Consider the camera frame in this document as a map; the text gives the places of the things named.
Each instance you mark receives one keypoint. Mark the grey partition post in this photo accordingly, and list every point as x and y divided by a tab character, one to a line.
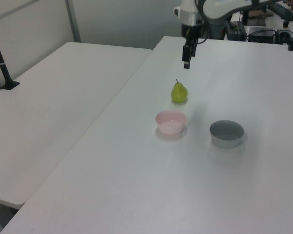
73	20

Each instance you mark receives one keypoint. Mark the black electronics box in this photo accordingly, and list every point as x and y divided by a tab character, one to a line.
260	35

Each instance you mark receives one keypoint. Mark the pink bowl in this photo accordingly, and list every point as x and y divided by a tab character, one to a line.
171	124

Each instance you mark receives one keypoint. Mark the green pear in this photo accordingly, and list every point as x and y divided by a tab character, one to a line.
178	93

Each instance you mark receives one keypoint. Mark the grey bowl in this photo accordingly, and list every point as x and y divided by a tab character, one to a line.
226	135

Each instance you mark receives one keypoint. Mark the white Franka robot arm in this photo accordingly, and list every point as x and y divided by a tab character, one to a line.
224	8

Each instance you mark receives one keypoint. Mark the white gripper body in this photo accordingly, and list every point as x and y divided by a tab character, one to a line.
191	31

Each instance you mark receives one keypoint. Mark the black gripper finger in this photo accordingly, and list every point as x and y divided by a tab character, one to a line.
193	50
186	57

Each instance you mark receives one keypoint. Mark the white side table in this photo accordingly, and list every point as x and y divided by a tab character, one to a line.
51	109

